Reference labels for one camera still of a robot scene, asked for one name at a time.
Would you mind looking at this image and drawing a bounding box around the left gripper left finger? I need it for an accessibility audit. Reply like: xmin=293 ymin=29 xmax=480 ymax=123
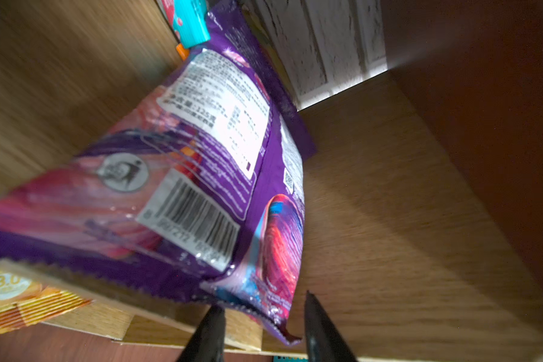
xmin=176 ymin=306 xmax=226 ymax=362

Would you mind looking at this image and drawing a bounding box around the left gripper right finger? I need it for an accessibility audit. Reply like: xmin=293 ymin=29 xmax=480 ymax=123
xmin=304 ymin=291 xmax=357 ymax=362

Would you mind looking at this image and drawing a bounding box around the purple candy bag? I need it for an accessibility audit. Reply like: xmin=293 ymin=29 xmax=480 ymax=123
xmin=0 ymin=1 xmax=315 ymax=346

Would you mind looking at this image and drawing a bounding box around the wooden shelf unit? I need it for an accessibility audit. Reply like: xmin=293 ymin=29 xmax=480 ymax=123
xmin=0 ymin=1 xmax=543 ymax=361

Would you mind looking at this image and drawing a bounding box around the yellow chip bag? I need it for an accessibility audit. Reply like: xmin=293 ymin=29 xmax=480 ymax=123
xmin=0 ymin=271 xmax=91 ymax=334

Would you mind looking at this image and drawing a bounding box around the pink green candy bag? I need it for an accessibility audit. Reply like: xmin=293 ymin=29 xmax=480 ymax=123
xmin=157 ymin=0 xmax=211 ymax=49

